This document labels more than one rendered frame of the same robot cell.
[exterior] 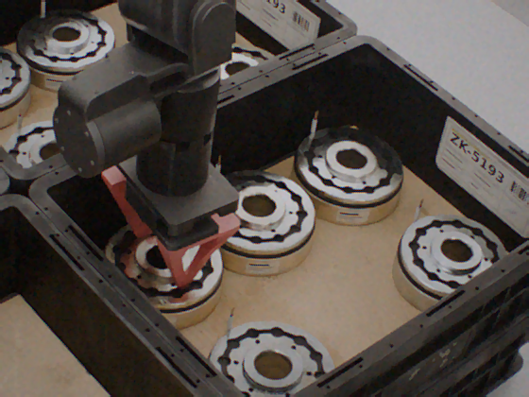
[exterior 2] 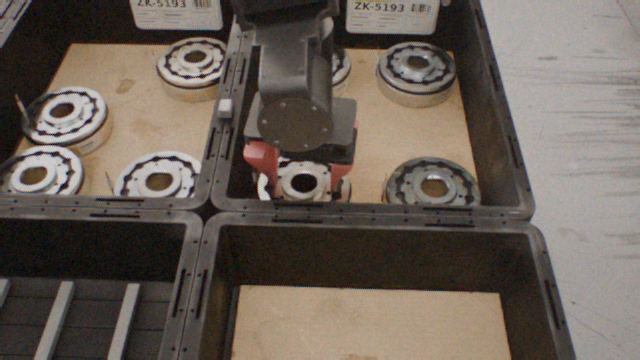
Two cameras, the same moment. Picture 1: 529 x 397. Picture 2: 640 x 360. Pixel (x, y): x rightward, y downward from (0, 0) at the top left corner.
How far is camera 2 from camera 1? 0.60 m
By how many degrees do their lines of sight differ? 28
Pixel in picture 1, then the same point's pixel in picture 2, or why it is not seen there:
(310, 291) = (372, 140)
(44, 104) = (94, 164)
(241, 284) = not seen: hidden behind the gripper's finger
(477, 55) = not seen: outside the picture
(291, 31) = (197, 15)
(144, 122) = (328, 75)
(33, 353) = (298, 310)
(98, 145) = (328, 110)
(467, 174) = (374, 22)
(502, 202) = (407, 23)
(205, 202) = (345, 117)
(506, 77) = not seen: outside the picture
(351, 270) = (373, 115)
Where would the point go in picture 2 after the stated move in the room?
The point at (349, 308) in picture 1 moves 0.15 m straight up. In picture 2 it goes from (399, 133) to (414, 32)
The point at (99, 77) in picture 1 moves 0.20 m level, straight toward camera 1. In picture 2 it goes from (283, 60) to (539, 195)
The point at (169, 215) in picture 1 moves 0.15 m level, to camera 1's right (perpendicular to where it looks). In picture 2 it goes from (340, 140) to (449, 75)
